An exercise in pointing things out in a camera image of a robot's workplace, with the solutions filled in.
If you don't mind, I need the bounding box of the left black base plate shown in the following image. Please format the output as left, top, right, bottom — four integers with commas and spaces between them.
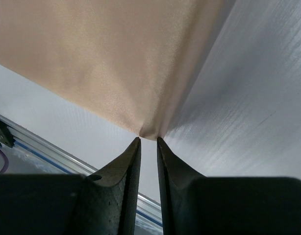
0, 120, 15, 148

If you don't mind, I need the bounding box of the orange cloth napkin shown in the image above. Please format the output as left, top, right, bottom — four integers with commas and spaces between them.
0, 0, 227, 140

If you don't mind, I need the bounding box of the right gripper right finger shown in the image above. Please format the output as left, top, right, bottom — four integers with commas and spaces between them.
157, 138, 301, 235

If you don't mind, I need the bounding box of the front aluminium rail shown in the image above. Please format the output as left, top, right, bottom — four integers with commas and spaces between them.
0, 115, 162, 230

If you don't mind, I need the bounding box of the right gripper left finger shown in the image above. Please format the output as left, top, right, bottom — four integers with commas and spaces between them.
0, 138, 141, 235

